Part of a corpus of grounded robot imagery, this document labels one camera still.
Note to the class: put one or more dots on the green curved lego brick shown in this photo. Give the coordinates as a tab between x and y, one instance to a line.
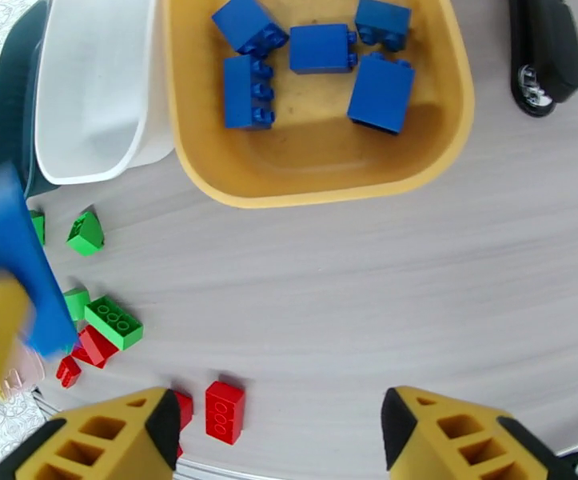
76	302
84	234

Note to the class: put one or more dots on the long blue lego brick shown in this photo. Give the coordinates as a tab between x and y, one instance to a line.
241	93
19	253

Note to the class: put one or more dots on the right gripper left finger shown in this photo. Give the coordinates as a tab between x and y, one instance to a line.
114	438

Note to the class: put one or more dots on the white plastic container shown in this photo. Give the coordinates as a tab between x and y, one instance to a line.
94	68

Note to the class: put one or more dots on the red lego brick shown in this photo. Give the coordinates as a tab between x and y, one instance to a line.
184	408
94	347
224	412
68	372

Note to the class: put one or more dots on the yellow plastic container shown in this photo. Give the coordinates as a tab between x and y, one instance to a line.
318	158

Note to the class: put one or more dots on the black metal stapler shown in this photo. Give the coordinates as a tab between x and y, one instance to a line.
548	43

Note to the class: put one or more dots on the dark teal plastic container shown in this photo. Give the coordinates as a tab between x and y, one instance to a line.
14	93

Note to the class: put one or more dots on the long green lego brick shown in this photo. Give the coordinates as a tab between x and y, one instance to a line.
114	322

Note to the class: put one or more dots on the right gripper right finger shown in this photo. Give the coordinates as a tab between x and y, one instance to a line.
448	438

